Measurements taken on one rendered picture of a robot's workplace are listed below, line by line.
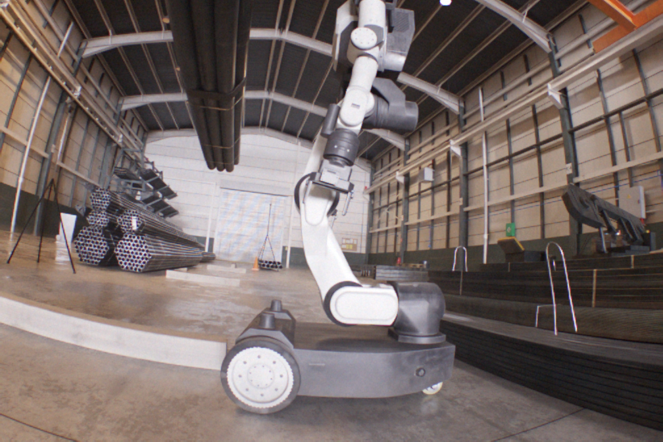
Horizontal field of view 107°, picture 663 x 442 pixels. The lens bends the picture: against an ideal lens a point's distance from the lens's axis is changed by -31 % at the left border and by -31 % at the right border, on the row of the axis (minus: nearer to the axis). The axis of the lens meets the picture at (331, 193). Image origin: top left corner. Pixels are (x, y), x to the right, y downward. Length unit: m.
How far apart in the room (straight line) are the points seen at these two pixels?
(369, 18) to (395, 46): 0.21
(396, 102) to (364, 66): 0.24
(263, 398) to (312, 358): 0.16
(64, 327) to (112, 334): 0.20
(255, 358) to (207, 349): 0.36
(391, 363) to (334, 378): 0.16
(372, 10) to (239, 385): 1.15
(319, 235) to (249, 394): 0.50
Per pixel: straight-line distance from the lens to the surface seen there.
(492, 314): 2.89
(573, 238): 10.91
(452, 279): 3.79
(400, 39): 1.35
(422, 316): 1.14
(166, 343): 1.25
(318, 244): 1.07
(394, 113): 1.23
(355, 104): 0.96
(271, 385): 0.92
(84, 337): 1.35
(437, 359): 1.08
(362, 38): 1.08
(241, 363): 0.91
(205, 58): 2.82
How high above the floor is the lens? 0.39
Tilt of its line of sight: 12 degrees up
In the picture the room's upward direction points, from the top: 5 degrees clockwise
